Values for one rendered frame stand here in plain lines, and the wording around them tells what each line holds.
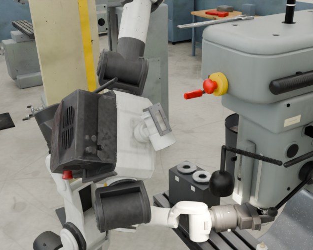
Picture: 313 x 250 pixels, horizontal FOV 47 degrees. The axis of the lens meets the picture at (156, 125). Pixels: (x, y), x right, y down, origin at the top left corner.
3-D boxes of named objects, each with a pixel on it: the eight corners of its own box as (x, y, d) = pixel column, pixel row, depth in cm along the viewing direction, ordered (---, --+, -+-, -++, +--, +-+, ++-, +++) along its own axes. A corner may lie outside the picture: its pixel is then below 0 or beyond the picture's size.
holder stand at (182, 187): (201, 224, 161) (203, 188, 152) (168, 201, 176) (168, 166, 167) (219, 212, 168) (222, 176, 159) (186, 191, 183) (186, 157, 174)
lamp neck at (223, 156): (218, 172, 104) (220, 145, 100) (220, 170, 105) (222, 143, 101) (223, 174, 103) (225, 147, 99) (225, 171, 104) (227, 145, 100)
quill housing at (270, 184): (268, 223, 111) (281, 131, 97) (224, 189, 127) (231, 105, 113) (310, 203, 119) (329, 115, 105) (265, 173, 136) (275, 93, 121)
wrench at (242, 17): (183, 30, 92) (183, 27, 91) (174, 28, 95) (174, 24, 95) (254, 19, 103) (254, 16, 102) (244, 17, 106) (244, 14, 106)
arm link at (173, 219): (204, 209, 119) (166, 206, 124) (205, 235, 120) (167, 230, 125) (209, 202, 125) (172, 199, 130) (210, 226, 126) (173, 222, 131)
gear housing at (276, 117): (277, 137, 94) (282, 102, 90) (218, 105, 113) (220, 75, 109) (358, 109, 108) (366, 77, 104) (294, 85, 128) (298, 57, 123)
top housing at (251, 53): (255, 111, 85) (263, 43, 78) (192, 80, 105) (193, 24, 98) (377, 75, 105) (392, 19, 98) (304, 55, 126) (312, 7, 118)
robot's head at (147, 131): (145, 154, 105) (165, 148, 98) (131, 121, 104) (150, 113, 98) (161, 145, 109) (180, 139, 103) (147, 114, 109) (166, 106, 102)
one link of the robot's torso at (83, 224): (61, 248, 155) (38, 151, 137) (94, 226, 166) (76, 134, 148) (83, 264, 145) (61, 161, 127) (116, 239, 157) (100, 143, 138)
